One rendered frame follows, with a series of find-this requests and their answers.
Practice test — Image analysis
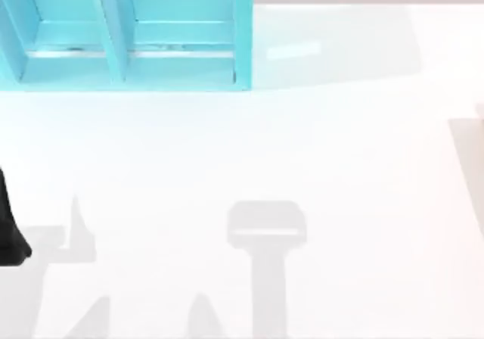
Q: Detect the light blue rack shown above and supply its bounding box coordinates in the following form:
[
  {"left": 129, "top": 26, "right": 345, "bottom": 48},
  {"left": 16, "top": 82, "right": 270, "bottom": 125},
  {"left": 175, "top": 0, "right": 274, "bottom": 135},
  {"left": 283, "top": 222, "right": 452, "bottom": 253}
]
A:
[{"left": 0, "top": 0, "right": 255, "bottom": 93}]

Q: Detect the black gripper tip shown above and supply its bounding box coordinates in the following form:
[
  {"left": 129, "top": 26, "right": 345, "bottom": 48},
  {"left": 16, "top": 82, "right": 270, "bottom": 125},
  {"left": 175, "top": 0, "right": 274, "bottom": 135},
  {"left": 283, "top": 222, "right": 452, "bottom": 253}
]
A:
[{"left": 0, "top": 169, "right": 33, "bottom": 267}]

